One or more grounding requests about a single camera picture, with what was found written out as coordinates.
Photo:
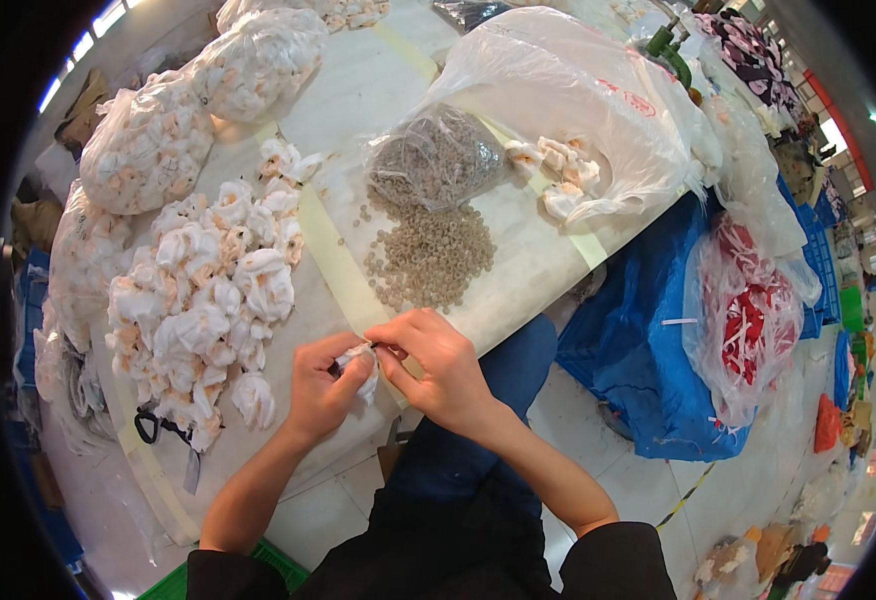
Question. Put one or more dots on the pile of fabric flowers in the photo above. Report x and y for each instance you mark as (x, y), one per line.
(205, 292)

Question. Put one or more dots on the green plastic crate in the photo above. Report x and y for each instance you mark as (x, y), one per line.
(280, 564)

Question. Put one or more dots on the stack of blue crates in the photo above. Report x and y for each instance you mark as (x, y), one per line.
(820, 262)

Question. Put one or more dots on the heap of floral fabric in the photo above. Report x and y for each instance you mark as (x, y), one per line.
(757, 52)

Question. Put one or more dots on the clear bag of beige rings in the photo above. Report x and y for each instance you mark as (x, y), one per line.
(438, 157)

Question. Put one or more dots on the person's left hand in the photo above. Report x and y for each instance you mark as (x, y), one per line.
(314, 397)

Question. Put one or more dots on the brown cardboard box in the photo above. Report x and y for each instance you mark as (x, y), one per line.
(81, 109)

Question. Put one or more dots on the heap of loose beige rings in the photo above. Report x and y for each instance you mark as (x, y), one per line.
(430, 259)

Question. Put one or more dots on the orange bag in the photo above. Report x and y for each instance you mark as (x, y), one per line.
(828, 424)

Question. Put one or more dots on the person's legs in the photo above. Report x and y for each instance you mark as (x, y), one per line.
(513, 367)

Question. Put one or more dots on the black scissors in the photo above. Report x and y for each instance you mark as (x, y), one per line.
(154, 429)

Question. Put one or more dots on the brown stool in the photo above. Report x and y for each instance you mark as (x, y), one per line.
(391, 459)

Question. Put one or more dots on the person's body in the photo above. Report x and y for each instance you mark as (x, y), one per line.
(438, 555)

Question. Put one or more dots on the clear bag of red scraps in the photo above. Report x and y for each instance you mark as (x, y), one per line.
(745, 322)

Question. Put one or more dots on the person's right hand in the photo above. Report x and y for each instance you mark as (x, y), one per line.
(445, 375)

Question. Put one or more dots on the blue plastic crate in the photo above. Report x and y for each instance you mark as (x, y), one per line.
(31, 315)

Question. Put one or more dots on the dark plastic bag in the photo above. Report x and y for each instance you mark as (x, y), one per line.
(468, 10)

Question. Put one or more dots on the heap of clear plastic bags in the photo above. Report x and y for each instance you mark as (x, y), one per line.
(70, 397)

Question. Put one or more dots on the crumpled clear plastic bag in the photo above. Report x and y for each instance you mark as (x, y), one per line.
(745, 172)

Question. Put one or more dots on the large white plastic bag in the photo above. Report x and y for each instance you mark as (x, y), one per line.
(558, 82)

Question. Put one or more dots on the blue plastic sack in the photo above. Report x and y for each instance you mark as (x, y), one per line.
(633, 352)

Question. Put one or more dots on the clear bag of fabric flowers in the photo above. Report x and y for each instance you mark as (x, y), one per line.
(81, 262)
(257, 60)
(348, 11)
(145, 142)

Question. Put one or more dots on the green metal clamp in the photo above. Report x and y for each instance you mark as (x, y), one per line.
(667, 49)

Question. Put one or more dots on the heap of bags and cartons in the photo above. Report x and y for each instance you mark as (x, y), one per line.
(760, 559)

